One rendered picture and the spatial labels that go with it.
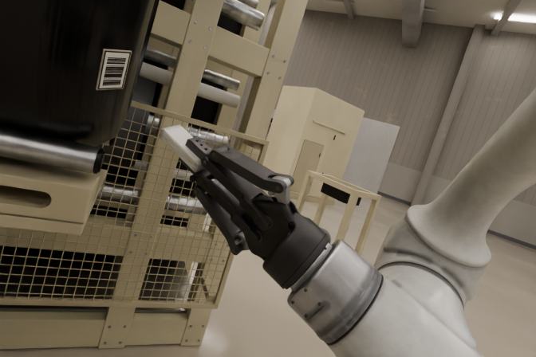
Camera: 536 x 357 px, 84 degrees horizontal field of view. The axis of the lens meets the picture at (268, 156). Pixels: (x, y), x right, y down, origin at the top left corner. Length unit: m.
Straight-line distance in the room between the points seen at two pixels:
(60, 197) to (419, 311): 0.49
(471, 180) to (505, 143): 0.07
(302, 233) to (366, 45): 12.98
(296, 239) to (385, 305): 0.10
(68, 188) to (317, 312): 0.40
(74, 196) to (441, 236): 0.51
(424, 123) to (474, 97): 1.76
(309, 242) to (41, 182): 0.40
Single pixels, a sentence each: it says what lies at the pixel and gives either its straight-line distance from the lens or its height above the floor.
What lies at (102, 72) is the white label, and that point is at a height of 1.04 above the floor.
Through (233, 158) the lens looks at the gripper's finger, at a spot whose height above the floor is 0.99.
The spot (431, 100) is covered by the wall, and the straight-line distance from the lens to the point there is 12.49.
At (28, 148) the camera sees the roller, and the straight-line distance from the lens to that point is 0.57.
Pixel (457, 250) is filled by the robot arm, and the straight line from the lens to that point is 0.41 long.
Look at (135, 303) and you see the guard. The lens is 1.26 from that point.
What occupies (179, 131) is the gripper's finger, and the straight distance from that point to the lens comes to 0.40.
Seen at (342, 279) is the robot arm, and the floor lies 0.92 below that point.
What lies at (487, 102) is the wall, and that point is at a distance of 12.68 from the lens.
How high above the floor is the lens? 1.03
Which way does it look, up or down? 4 degrees down
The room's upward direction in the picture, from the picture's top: 17 degrees clockwise
